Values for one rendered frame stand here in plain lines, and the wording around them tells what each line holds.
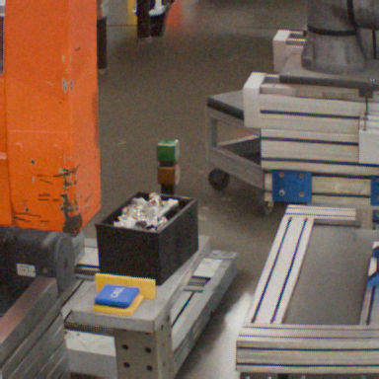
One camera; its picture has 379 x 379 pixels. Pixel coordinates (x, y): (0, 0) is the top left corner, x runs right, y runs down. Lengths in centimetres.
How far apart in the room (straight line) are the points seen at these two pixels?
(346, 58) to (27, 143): 70
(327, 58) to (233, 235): 140
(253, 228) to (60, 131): 155
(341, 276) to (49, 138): 94
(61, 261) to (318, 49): 80
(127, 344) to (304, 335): 43
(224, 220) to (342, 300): 113
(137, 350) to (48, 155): 44
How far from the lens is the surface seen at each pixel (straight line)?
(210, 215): 385
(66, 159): 230
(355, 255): 301
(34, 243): 264
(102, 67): 267
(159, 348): 233
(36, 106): 230
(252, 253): 356
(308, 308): 272
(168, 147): 243
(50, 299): 245
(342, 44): 240
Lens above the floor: 141
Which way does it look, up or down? 20 degrees down
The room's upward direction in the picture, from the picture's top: 1 degrees counter-clockwise
